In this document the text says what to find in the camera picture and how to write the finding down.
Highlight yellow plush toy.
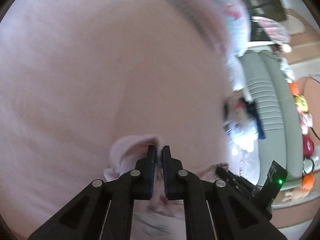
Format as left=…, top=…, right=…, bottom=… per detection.
left=295, top=95, right=309, bottom=113

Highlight pink white plush toy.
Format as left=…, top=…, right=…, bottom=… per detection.
left=299, top=112, right=313, bottom=135

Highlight folded pink checkered duvet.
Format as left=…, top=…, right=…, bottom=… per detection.
left=142, top=0, right=253, bottom=91

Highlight folded white striped garment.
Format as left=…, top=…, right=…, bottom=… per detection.
left=225, top=122, right=259, bottom=153

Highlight pink bed sheet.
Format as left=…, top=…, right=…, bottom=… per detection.
left=1, top=0, right=232, bottom=238

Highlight folded cream garment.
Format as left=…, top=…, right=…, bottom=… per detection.
left=223, top=89, right=250, bottom=132

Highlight pink hanging garment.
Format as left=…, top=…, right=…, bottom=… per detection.
left=252, top=16, right=291, bottom=45

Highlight dark glass wardrobe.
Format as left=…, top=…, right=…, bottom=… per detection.
left=242, top=0, right=287, bottom=42

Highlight pink cartoon print pajama pants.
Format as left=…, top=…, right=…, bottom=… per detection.
left=104, top=134, right=229, bottom=239

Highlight grey padded headboard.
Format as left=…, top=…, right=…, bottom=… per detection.
left=240, top=50, right=303, bottom=190

